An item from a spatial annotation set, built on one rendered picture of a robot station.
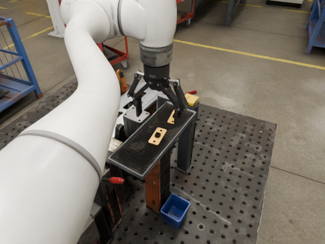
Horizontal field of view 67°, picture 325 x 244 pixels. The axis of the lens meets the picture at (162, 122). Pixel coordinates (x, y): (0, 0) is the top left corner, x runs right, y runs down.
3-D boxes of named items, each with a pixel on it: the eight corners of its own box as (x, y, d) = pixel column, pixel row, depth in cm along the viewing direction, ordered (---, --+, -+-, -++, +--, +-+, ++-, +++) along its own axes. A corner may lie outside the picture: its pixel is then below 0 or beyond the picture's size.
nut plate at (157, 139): (157, 127, 91) (157, 125, 91) (167, 130, 90) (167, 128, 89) (147, 142, 86) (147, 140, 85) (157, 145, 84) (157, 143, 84)
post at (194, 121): (181, 159, 140) (185, 95, 111) (192, 164, 137) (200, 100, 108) (174, 168, 135) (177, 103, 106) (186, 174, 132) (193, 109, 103)
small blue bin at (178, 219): (171, 203, 119) (171, 192, 113) (189, 213, 115) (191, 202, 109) (159, 221, 112) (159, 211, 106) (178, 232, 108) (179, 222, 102)
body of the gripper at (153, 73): (136, 64, 67) (139, 92, 74) (165, 69, 65) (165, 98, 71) (148, 53, 73) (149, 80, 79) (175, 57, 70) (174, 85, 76)
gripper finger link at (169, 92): (160, 78, 74) (163, 75, 74) (182, 105, 78) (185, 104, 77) (155, 84, 72) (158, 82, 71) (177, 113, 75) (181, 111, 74)
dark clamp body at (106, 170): (106, 205, 118) (91, 151, 93) (127, 220, 113) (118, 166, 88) (90, 224, 111) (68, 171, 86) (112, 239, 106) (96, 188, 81)
